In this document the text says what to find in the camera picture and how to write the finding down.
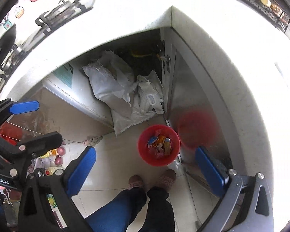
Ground large white woven sack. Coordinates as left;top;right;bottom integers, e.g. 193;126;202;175
83;51;137;117

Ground left leg dark trousers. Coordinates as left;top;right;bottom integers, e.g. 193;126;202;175
85;187;147;231

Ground right leg dark trousers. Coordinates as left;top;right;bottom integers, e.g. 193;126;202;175
139;186;175;232

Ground gas stove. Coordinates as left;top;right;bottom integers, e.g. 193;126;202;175
0;0;92;81

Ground left pink slipper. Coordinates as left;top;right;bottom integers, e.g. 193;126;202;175
128;175;144;190

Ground right pink slipper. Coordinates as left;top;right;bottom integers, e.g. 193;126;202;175
155;169;177;192

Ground pink slipper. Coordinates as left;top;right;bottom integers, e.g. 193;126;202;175
155;169;177;192
128;175;144;190

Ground leg dark trousers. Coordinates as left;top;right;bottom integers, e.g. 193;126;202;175
85;187;147;231
139;186;175;232

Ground red plastic trash bucket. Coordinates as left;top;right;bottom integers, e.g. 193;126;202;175
137;125;181;166

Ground yellow sponge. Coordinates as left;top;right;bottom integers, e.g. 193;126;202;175
260;0;271;7

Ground steel cabinet door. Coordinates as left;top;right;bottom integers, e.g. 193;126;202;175
161;28;234;166

